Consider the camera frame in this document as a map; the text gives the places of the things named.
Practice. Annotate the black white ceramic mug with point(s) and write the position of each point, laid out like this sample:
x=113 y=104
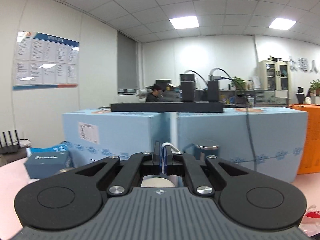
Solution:
x=156 y=182

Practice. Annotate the wall notice poster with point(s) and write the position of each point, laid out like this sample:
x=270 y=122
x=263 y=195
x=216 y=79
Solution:
x=45 y=61

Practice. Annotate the black power strip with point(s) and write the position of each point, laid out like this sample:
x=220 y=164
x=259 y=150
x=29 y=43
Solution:
x=161 y=107

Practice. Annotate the small dark blue box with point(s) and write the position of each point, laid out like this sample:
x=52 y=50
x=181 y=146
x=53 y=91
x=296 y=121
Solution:
x=42 y=165

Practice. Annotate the green potted plant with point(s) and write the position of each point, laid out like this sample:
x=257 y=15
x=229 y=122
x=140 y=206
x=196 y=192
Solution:
x=238 y=83

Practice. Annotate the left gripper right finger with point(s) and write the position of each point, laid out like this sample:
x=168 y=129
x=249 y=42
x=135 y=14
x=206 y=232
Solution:
x=190 y=170

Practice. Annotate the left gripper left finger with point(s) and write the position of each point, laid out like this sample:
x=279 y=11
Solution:
x=132 y=171

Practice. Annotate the black wifi router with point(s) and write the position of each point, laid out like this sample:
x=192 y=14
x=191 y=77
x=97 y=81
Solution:
x=8 y=145

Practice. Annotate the light blue cardboard box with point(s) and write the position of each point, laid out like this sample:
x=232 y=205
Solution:
x=269 y=140

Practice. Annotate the beige wall cabinet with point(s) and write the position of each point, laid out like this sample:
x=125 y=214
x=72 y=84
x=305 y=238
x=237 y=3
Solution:
x=275 y=80

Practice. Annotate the red white plastic bag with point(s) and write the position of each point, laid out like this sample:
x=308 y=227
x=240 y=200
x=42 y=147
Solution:
x=310 y=222

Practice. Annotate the white shoelace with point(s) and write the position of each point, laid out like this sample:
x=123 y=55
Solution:
x=173 y=149

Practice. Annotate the orange cardboard box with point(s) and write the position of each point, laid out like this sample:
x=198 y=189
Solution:
x=310 y=158

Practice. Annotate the person in background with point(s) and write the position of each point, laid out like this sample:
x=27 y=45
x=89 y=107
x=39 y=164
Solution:
x=154 y=95

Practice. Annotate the dark blue thermos bottle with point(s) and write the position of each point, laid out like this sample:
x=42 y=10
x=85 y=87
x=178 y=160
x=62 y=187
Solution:
x=204 y=148

